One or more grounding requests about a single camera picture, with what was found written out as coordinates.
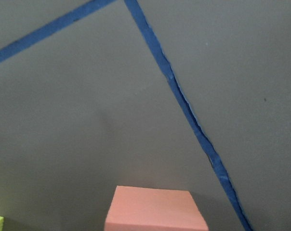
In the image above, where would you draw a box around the orange foam block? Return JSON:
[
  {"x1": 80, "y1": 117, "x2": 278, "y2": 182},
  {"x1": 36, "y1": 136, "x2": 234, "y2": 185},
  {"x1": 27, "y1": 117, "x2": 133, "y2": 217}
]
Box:
[{"x1": 104, "y1": 186, "x2": 209, "y2": 231}]

